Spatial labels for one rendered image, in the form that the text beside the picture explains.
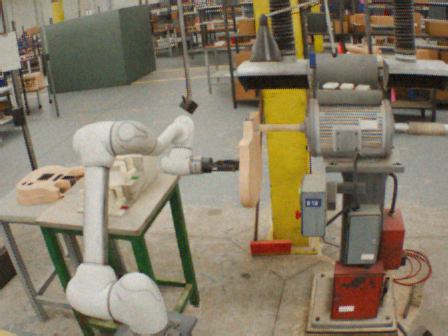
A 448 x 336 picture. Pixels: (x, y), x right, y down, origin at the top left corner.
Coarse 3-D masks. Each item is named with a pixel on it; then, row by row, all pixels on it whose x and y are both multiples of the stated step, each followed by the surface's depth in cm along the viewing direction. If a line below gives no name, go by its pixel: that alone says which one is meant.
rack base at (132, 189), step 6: (114, 174) 218; (120, 174) 218; (138, 174) 215; (144, 174) 218; (114, 180) 211; (120, 180) 211; (132, 180) 209; (138, 180) 212; (144, 180) 218; (126, 186) 205; (132, 186) 205; (138, 186) 212; (144, 186) 218; (114, 192) 209; (126, 192) 206; (132, 192) 206; (138, 192) 212; (126, 198) 208; (132, 198) 207
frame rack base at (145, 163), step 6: (132, 156) 217; (138, 156) 216; (144, 156) 218; (150, 156) 225; (126, 162) 219; (138, 162) 217; (144, 162) 218; (150, 162) 225; (114, 168) 222; (126, 168) 220; (138, 168) 218; (144, 168) 218; (150, 168) 225; (156, 168) 232; (150, 174) 225; (156, 174) 233; (150, 180) 225
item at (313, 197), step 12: (312, 180) 166; (324, 180) 165; (300, 192) 160; (312, 192) 158; (324, 192) 156; (312, 204) 159; (324, 204) 158; (300, 216) 164; (312, 216) 162; (324, 216) 160; (336, 216) 176; (312, 228) 164; (324, 228) 163
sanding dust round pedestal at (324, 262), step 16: (240, 240) 336; (240, 256) 315; (272, 256) 310; (288, 256) 308; (304, 256) 305; (320, 256) 302; (336, 256) 299; (256, 272) 295; (272, 272) 293; (320, 272) 284; (400, 272) 267; (400, 288) 252; (288, 304) 258; (304, 304) 256; (400, 304) 237; (288, 320) 244; (304, 320) 242; (400, 320) 225; (416, 320) 222
